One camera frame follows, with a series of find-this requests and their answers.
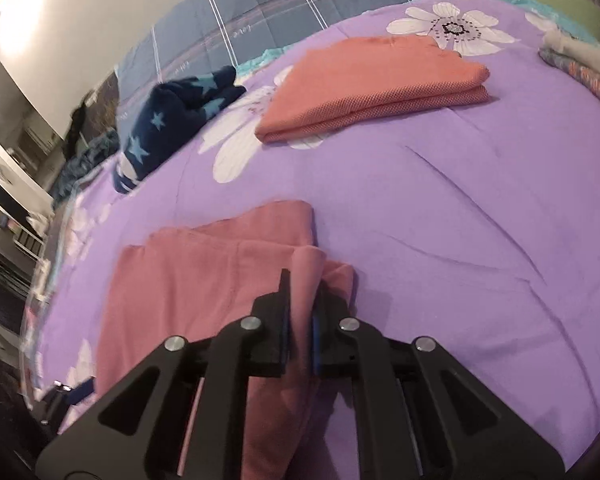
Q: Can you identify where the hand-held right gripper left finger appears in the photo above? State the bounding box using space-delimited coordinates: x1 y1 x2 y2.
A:
35 269 293 480

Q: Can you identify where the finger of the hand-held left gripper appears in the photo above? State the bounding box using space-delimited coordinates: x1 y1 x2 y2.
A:
39 380 97 427

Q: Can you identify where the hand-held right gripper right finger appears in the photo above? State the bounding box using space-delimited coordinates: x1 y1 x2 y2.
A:
307 292 566 480

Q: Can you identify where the pink garment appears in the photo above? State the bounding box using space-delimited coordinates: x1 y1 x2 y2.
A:
94 200 356 480

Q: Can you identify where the folded multicolour clothes pile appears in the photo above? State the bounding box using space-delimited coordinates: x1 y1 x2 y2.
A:
539 47 600 117

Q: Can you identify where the purple floral bedsheet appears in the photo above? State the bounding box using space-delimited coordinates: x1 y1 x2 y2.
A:
22 0 600 476

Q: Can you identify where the navy star print garment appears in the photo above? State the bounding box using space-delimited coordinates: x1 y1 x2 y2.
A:
112 65 247 195

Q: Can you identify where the dark blue crumpled clothing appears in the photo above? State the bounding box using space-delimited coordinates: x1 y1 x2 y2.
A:
55 130 121 201

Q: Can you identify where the folded orange cloth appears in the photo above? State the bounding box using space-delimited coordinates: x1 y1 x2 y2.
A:
254 35 491 144

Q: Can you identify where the dark patterned cloth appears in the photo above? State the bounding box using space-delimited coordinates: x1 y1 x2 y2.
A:
65 72 121 161

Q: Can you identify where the grey-blue plaid pillow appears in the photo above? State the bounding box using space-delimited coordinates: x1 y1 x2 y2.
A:
115 0 473 111

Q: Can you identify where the folded white cloth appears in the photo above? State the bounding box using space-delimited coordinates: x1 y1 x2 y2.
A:
542 27 600 91

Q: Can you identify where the green pillow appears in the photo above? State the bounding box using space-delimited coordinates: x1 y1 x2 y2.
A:
477 0 600 43

